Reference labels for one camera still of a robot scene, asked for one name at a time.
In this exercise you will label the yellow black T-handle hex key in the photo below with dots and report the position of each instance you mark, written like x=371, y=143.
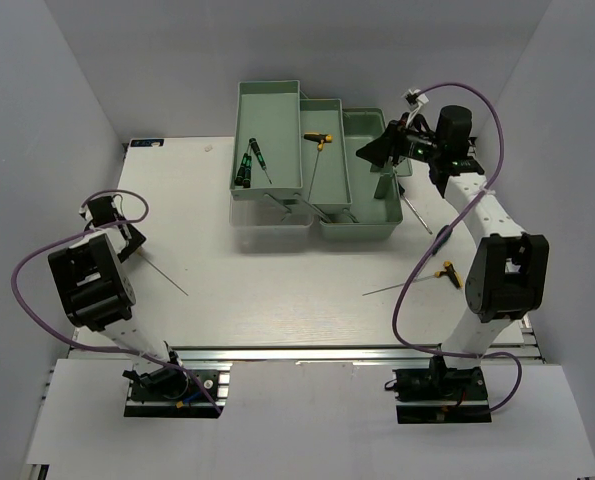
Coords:
x=448, y=271

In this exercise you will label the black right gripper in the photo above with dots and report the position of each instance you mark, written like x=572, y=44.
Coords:
x=391, y=143

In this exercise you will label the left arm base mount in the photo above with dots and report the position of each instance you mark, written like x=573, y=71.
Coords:
x=171, y=394

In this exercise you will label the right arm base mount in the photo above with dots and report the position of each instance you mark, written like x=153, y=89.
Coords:
x=460, y=397

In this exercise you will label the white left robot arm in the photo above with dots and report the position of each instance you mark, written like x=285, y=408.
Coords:
x=96, y=294

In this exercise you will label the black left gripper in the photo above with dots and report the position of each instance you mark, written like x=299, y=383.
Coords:
x=134, y=243

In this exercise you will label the green plastic toolbox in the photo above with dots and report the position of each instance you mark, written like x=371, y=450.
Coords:
x=296, y=164

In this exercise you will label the small green black precision screwdriver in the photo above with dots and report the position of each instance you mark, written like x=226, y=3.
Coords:
x=238, y=178

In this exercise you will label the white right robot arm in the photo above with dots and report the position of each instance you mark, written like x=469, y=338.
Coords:
x=452, y=158

